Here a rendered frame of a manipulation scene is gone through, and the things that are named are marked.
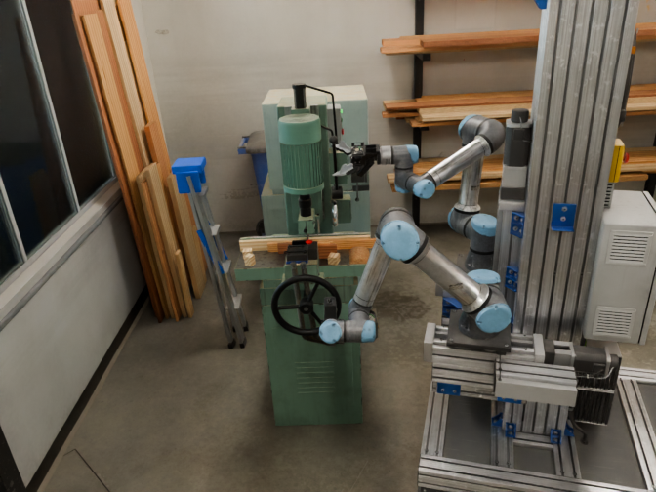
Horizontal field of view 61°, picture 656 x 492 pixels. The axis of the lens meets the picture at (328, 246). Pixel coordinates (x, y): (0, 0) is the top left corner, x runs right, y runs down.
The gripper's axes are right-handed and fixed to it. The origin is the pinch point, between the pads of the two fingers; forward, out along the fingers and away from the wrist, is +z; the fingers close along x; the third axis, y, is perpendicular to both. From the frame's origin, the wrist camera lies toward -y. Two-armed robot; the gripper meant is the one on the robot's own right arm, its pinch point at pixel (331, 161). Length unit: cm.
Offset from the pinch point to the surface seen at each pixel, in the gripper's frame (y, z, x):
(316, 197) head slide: -26.7, 7.9, -0.3
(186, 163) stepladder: -52, 79, -43
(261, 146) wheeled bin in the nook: -131, 55, -116
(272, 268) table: -30, 28, 33
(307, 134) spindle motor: 10.4, 9.2, -6.2
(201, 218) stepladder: -72, 74, -21
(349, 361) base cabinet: -72, -4, 63
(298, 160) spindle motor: 2.1, 13.5, 0.4
